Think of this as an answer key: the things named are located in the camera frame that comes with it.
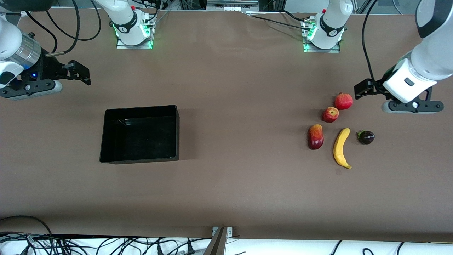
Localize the red apple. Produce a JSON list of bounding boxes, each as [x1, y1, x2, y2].
[[321, 107, 339, 123]]

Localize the black plastic box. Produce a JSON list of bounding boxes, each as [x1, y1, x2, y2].
[[99, 105, 180, 164]]

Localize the yellow banana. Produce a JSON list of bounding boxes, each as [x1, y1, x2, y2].
[[333, 128, 352, 169]]

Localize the red pomegranate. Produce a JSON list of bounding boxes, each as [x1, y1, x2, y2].
[[334, 92, 354, 111]]

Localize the dark purple eggplant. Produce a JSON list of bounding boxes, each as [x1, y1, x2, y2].
[[357, 130, 375, 145]]

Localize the red yellow mango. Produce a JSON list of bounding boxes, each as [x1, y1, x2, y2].
[[307, 124, 324, 150]]

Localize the grey metal bar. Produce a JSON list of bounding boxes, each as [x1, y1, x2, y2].
[[203, 227, 227, 255]]

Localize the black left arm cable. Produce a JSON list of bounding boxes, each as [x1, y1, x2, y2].
[[361, 0, 380, 89]]

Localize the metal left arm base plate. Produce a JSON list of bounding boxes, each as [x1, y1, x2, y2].
[[303, 41, 341, 53]]

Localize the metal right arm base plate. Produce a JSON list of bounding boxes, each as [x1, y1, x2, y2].
[[116, 35, 154, 50]]

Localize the black cable to arm base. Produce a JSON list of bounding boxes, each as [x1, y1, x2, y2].
[[248, 10, 312, 29]]

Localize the long black curved floor cable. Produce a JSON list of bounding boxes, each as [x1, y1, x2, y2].
[[0, 215, 53, 236]]

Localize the tangled black floor cables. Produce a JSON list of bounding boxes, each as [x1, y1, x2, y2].
[[0, 232, 213, 255]]

